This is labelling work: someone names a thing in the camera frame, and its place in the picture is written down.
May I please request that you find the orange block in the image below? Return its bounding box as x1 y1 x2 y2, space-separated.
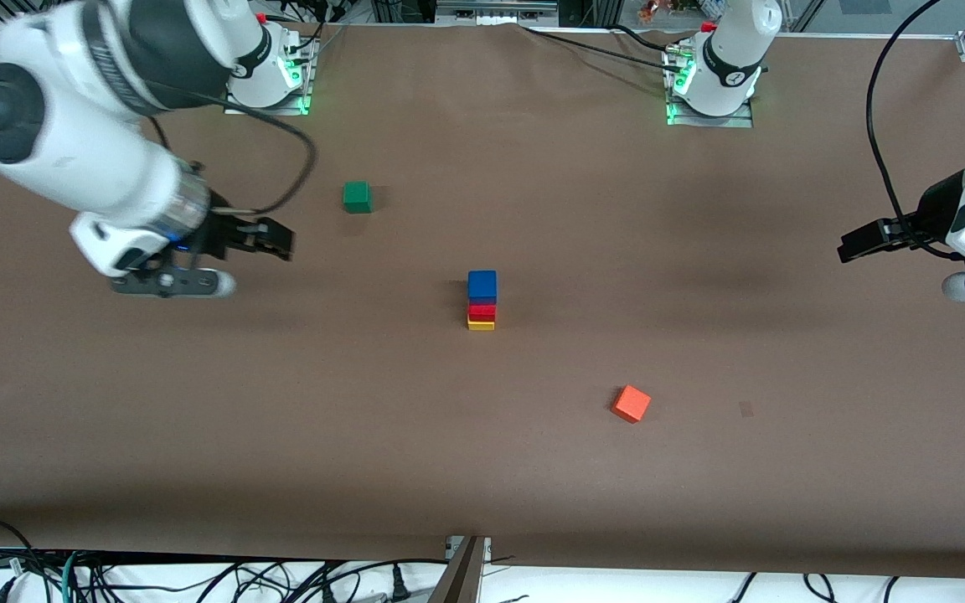
611 384 653 425

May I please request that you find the white power strip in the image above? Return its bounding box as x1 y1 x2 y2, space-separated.
436 0 559 23

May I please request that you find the brown support beam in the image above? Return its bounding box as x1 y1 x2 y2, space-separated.
428 536 488 603

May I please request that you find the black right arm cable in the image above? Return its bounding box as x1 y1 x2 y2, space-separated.
147 80 318 215

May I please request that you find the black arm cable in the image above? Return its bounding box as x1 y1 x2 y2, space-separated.
147 80 318 215
866 0 944 252

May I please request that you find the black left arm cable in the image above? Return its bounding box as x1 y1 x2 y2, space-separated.
866 0 944 252

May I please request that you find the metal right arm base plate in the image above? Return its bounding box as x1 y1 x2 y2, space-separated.
223 42 313 116

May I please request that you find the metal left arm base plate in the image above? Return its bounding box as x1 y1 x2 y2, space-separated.
665 46 756 128

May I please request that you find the black base cable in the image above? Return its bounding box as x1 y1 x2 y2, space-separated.
520 23 684 75

